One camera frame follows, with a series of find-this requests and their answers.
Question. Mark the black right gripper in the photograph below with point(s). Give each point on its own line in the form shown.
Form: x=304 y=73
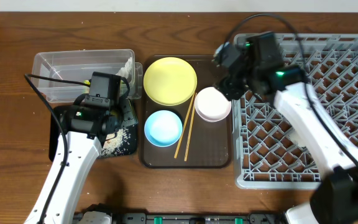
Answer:
x=227 y=86

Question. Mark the pile of rice scraps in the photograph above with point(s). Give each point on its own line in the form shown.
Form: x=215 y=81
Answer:
x=121 y=143

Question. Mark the pink white bowl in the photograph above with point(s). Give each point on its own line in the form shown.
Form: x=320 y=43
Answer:
x=211 y=105

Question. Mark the white tissue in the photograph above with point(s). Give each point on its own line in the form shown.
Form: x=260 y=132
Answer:
x=126 y=70

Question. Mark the light blue bowl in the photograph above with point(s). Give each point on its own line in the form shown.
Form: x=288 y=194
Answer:
x=163 y=128

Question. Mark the small pale green cup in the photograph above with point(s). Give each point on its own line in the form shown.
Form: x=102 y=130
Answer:
x=295 y=138

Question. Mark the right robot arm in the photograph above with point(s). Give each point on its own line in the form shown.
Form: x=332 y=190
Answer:
x=336 y=157

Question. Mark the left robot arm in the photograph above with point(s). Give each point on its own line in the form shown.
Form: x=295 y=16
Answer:
x=74 y=155

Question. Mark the black waste tray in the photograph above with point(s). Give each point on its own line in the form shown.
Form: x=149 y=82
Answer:
x=73 y=114

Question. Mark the clear plastic waste bin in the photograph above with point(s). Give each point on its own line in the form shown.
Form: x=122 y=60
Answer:
x=79 y=66

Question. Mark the grey dishwasher rack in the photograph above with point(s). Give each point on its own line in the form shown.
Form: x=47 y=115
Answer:
x=264 y=156

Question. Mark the right wooden chopstick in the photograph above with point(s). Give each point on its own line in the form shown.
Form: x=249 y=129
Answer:
x=190 y=128

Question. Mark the wooden chopstick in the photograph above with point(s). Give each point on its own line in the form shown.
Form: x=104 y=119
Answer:
x=184 y=125
x=190 y=128

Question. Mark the yellow plate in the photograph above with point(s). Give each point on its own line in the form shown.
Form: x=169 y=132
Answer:
x=170 y=81

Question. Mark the left wooden chopstick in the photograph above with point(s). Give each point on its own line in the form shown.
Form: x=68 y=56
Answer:
x=184 y=125

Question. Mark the dark brown serving tray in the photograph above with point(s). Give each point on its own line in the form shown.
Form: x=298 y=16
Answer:
x=207 y=147

